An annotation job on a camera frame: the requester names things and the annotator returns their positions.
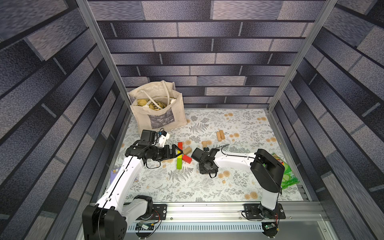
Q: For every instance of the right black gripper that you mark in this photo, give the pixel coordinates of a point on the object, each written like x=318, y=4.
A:
x=201, y=156

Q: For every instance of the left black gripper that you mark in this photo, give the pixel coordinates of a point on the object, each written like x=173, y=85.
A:
x=172, y=154

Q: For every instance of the red block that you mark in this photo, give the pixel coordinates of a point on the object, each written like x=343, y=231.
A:
x=180, y=145
x=186, y=159

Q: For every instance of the natural block numbered 49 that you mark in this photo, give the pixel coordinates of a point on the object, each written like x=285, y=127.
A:
x=219, y=136

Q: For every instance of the green wooden block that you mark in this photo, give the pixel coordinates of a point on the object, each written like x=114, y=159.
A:
x=179, y=163

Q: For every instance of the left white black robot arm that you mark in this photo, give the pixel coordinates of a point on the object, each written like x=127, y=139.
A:
x=111, y=216

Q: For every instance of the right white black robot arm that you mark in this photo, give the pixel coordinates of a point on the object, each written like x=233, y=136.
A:
x=267, y=170

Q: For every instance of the beige canvas tote bag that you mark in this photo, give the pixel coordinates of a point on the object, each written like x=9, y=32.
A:
x=171, y=117

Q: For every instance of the yellow items inside bag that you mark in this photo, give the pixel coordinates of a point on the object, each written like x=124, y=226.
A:
x=147, y=103

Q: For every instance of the purple white small box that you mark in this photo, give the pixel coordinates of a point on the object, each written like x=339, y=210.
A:
x=114, y=173

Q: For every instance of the left circuit board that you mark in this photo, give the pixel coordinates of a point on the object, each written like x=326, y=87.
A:
x=144, y=227

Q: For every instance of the circuit board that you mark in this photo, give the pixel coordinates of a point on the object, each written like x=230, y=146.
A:
x=144, y=227
x=270, y=229

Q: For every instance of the green chips bag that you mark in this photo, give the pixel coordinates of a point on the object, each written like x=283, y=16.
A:
x=289, y=178

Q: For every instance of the right circuit board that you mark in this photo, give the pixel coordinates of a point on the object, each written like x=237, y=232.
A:
x=270, y=229

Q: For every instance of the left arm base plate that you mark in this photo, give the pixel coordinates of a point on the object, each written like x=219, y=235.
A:
x=158, y=213

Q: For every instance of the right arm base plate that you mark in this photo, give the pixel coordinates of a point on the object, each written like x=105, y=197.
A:
x=256, y=212

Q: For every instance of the aluminium front rail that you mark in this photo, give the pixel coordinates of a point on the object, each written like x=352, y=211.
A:
x=232, y=212

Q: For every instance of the left aluminium frame post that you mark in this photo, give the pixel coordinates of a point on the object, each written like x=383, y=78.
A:
x=98, y=36

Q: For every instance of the aluminium frame post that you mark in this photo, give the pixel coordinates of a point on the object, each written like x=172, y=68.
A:
x=318, y=24
x=98, y=36

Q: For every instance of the right aluminium frame post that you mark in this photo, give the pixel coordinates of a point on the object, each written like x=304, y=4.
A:
x=318, y=24

